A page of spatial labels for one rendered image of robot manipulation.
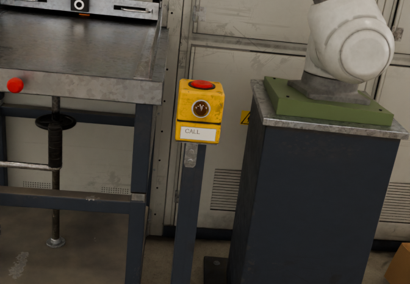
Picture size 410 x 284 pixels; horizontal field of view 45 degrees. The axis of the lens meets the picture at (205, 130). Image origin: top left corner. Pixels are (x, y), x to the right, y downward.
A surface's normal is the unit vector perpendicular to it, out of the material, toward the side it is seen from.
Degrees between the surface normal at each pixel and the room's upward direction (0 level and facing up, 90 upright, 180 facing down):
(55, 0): 90
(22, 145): 90
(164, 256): 0
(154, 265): 0
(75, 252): 0
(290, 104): 90
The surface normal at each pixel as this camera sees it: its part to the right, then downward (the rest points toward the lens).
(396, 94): 0.05, 0.36
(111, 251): 0.11, -0.93
